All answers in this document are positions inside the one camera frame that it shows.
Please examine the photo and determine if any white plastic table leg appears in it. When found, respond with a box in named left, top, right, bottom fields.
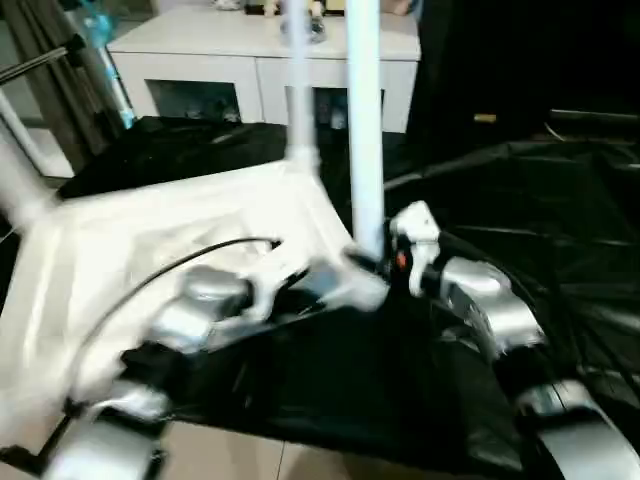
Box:
left=0, top=134, right=57, bottom=222
left=343, top=0, right=390, bottom=267
left=278, top=0, right=325, bottom=172

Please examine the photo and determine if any white plastic table top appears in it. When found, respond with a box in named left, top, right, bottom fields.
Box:
left=0, top=152, right=389, bottom=436

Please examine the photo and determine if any black plastic mat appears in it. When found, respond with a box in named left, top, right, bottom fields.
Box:
left=0, top=113, right=640, bottom=480

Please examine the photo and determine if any clear bag of dark items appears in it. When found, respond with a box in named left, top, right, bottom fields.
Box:
left=307, top=12, right=331, bottom=45

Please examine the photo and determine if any grey flat bar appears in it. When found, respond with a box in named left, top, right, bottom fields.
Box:
left=548, top=107, right=640, bottom=125

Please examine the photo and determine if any white sideboard cabinet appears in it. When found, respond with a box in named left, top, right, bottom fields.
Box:
left=106, top=3, right=422, bottom=136

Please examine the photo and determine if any grey brown curtain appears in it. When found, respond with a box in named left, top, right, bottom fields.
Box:
left=4, top=0, right=127, bottom=147

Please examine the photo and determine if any white round pipe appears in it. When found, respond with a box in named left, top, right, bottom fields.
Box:
left=0, top=93, right=51, bottom=177

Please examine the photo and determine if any grey metal pole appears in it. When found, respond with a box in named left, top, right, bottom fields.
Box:
left=0, top=33, right=87, bottom=85

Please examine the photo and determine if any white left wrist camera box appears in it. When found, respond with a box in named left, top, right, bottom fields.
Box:
left=243, top=238, right=312, bottom=322

